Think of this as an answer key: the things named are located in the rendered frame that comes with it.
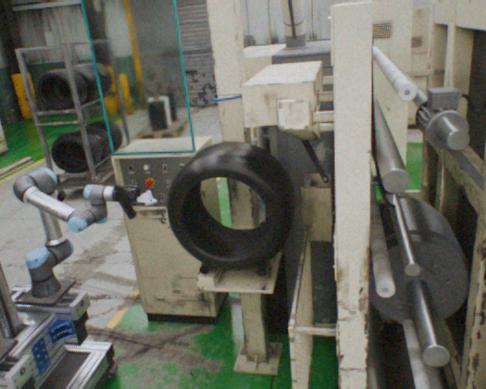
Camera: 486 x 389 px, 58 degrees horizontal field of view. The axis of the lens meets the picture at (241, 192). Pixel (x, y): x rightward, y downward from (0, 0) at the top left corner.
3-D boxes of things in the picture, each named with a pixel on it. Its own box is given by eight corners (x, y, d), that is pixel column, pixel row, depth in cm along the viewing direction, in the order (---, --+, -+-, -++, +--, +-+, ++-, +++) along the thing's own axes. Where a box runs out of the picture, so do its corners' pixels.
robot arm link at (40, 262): (25, 279, 234) (18, 257, 229) (44, 266, 245) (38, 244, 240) (42, 282, 229) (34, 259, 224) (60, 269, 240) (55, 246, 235)
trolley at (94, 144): (98, 170, 692) (70, 41, 622) (136, 168, 682) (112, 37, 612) (54, 204, 570) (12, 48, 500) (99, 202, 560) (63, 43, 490)
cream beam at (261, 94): (268, 97, 207) (266, 65, 202) (322, 94, 202) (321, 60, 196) (243, 129, 153) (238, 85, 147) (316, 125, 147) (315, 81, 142)
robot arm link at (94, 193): (92, 196, 222) (90, 181, 219) (112, 198, 220) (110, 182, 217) (83, 203, 215) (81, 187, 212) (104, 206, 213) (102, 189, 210)
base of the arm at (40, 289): (26, 297, 235) (20, 282, 231) (43, 282, 249) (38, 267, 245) (50, 298, 232) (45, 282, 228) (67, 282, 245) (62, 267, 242)
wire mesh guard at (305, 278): (311, 325, 256) (306, 216, 231) (314, 325, 256) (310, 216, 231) (297, 471, 175) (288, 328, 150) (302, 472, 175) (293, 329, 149)
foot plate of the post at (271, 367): (242, 341, 293) (242, 336, 292) (282, 344, 287) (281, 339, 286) (233, 371, 269) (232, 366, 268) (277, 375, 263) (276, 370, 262)
